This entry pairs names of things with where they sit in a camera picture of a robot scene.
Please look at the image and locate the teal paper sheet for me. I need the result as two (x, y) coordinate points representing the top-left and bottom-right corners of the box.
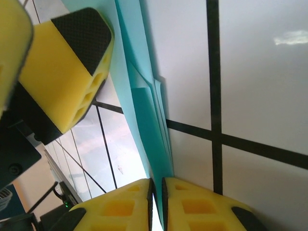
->
(114, 0), (175, 231)

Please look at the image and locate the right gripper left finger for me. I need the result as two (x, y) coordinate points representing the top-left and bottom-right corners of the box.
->
(49, 178), (157, 231)

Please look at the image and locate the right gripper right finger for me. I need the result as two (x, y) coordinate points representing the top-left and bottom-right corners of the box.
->
(161, 177), (268, 231)

